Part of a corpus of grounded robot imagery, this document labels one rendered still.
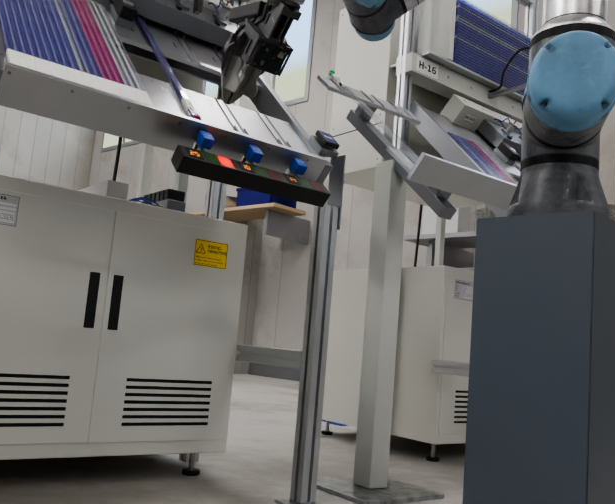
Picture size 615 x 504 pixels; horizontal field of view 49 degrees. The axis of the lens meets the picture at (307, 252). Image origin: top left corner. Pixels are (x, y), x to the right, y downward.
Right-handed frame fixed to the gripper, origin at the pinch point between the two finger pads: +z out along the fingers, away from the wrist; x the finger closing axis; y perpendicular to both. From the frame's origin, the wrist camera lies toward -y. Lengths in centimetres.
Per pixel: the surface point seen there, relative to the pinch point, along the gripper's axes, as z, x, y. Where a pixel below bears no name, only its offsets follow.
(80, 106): 10.8, -23.3, -2.2
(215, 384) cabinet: 67, 26, 8
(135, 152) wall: 327, 262, -623
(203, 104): 9.4, 4.9, -16.7
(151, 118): 9.4, -10.8, -2.1
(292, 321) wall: 280, 308, -272
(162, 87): 9.3, -3.9, -18.7
